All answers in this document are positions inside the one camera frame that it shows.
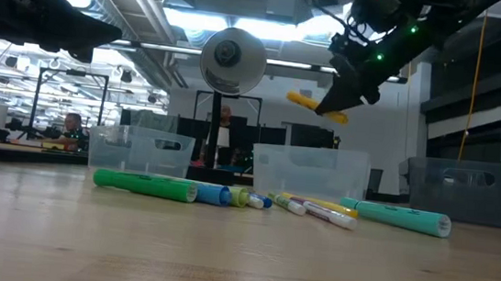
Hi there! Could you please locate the person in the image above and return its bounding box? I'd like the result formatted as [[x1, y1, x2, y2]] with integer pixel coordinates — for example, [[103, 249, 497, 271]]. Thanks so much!
[[39, 109, 93, 153], [204, 103, 236, 167]]

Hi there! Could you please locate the blue highlighter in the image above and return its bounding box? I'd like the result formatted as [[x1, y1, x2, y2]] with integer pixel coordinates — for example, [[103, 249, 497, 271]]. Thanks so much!
[[193, 181, 234, 208]]

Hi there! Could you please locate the green highlighter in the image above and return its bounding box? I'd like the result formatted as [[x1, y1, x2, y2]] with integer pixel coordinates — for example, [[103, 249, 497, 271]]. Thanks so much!
[[91, 167, 200, 205]]

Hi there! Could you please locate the grey plastic bin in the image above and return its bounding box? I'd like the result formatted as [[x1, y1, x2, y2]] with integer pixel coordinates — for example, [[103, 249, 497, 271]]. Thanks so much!
[[402, 154, 501, 230]]

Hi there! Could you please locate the clear plastic bin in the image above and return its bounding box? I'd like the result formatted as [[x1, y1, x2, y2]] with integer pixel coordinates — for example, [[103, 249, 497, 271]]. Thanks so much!
[[249, 140, 373, 204], [85, 120, 197, 181]]

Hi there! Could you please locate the orange-yellow highlighter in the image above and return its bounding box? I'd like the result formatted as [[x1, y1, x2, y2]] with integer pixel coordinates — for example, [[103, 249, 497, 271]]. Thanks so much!
[[284, 91, 351, 126]]

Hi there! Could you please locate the yellow power cable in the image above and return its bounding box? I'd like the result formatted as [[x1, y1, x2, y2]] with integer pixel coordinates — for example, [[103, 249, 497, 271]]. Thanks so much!
[[456, 8, 489, 163]]

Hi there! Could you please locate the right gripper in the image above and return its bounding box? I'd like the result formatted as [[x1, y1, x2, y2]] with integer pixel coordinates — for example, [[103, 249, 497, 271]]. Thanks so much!
[[315, 25, 421, 125]]

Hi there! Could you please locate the blue Expo marker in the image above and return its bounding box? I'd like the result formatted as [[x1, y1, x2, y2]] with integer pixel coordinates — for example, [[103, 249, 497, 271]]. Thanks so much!
[[250, 192, 273, 210]]

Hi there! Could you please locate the black table frame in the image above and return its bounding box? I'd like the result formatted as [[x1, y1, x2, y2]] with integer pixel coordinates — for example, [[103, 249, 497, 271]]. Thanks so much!
[[0, 147, 90, 173]]

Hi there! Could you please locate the green Expo marker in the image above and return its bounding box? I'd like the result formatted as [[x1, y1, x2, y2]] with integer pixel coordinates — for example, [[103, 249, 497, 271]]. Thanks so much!
[[266, 192, 308, 217]]

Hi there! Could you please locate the black metal rig frame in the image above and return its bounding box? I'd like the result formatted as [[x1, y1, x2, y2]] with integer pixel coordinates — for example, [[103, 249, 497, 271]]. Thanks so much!
[[193, 89, 264, 129], [28, 65, 110, 137]]

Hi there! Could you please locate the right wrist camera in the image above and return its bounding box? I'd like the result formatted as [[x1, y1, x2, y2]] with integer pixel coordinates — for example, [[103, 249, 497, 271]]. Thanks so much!
[[329, 30, 360, 58]]

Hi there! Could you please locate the teal highlighter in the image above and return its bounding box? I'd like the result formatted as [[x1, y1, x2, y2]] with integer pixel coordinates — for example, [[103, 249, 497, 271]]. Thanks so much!
[[337, 197, 454, 240]]

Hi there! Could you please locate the long ceiling light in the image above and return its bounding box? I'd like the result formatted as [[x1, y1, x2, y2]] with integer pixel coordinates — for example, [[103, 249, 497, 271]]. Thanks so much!
[[109, 38, 408, 85]]

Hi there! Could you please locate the navy Expo marker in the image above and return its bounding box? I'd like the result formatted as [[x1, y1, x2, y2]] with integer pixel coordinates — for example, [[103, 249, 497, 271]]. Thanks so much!
[[246, 194, 266, 211]]

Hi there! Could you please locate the grey ceiling box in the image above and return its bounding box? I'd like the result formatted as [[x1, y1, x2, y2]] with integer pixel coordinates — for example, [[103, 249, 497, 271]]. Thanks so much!
[[265, 0, 316, 26]]

